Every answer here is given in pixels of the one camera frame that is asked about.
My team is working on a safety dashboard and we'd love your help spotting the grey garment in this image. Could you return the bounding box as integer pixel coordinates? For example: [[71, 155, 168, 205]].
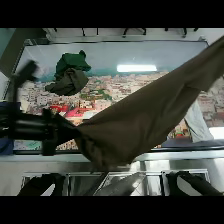
[[183, 99, 215, 144]]

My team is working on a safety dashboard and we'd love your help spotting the dark olive garment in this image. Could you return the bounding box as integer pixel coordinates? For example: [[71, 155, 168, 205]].
[[44, 67, 90, 97]]

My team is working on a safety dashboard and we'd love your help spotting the brown T-shirt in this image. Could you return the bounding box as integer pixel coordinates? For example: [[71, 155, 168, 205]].
[[68, 35, 224, 169]]

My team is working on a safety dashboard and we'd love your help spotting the green garment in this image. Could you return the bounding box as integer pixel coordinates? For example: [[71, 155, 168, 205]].
[[54, 49, 92, 80]]

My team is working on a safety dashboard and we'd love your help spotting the blue garment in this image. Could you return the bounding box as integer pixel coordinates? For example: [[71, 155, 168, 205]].
[[0, 101, 22, 156]]

